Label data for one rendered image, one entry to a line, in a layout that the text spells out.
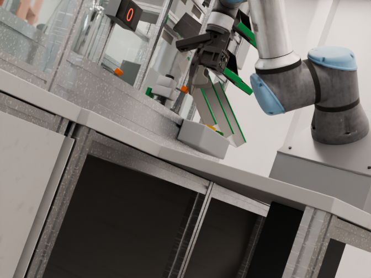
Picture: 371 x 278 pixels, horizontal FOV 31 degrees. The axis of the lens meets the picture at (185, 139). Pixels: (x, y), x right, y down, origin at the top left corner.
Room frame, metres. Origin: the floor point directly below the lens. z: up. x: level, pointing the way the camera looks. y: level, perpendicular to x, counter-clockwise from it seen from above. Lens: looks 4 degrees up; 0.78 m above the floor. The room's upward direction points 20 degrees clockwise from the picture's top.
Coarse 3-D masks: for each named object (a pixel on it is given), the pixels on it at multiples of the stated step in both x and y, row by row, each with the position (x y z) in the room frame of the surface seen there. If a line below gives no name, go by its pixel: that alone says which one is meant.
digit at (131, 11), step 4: (132, 4) 1.87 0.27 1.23; (128, 8) 1.85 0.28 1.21; (132, 8) 1.87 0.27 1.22; (136, 8) 1.89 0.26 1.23; (128, 12) 1.86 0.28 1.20; (132, 12) 1.88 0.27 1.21; (124, 16) 1.85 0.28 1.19; (128, 16) 1.86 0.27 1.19; (132, 16) 1.89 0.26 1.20; (124, 20) 1.85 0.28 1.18; (128, 20) 1.87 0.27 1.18
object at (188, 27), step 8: (184, 16) 2.28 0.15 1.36; (176, 24) 2.30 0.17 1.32; (184, 24) 2.28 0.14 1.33; (192, 24) 2.26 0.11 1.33; (200, 24) 2.37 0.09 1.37; (184, 32) 2.27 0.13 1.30; (192, 32) 2.25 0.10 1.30; (224, 72) 2.17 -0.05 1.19; (232, 72) 2.20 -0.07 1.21; (232, 80) 2.23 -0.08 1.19; (240, 80) 2.26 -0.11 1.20
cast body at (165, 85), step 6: (162, 78) 1.99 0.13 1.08; (168, 78) 1.98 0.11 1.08; (156, 84) 1.99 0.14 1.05; (162, 84) 1.99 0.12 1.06; (168, 84) 1.98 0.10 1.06; (174, 84) 2.01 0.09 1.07; (156, 90) 1.99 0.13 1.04; (162, 90) 1.98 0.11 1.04; (168, 90) 1.97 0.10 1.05; (174, 90) 1.99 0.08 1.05; (162, 96) 1.98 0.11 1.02; (168, 96) 1.97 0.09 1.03; (174, 96) 2.00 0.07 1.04
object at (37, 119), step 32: (0, 96) 1.04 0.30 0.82; (32, 96) 1.08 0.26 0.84; (0, 128) 1.05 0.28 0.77; (32, 128) 1.12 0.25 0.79; (64, 128) 1.21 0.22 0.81; (0, 160) 1.07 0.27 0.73; (32, 160) 1.14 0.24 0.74; (0, 192) 1.10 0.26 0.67; (32, 192) 1.18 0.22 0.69; (0, 224) 1.13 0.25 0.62; (0, 256) 1.15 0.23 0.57
